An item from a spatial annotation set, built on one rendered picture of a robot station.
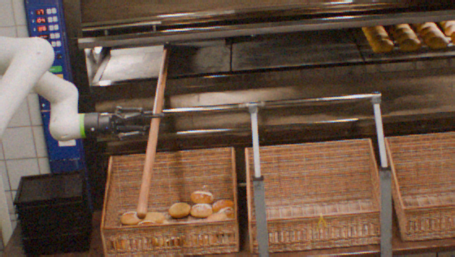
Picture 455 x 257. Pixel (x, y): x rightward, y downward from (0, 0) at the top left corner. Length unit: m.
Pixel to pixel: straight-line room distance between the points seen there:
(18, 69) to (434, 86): 1.87
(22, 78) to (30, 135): 1.15
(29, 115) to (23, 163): 0.24
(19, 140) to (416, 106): 1.76
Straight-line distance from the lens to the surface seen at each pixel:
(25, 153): 4.10
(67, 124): 3.37
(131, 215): 3.93
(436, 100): 3.98
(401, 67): 3.91
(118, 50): 4.34
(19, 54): 2.98
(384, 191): 3.44
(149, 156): 3.00
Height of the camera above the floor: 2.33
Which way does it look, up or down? 20 degrees down
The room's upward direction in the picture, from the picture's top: 5 degrees counter-clockwise
